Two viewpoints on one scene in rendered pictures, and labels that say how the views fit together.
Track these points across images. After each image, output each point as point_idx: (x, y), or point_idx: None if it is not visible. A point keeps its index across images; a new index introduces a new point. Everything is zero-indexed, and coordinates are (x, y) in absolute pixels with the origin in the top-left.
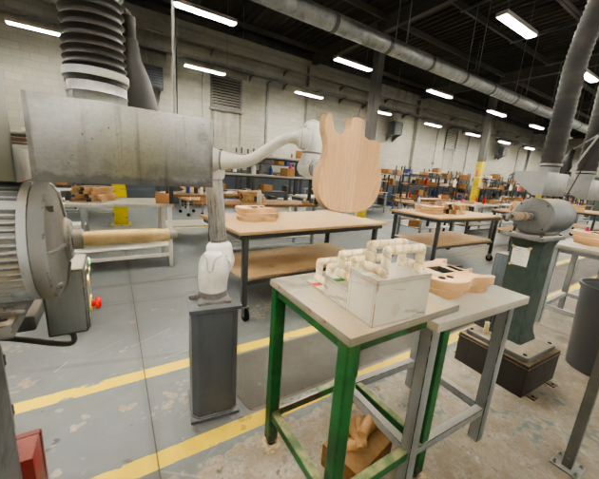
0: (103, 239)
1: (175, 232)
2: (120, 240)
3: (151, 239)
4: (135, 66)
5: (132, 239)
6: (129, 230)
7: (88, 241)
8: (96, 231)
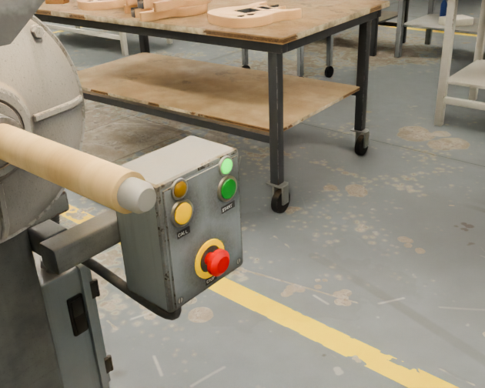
0: (7, 155)
1: (132, 193)
2: (31, 171)
3: (80, 192)
4: None
5: (47, 175)
6: (53, 148)
7: None
8: (11, 130)
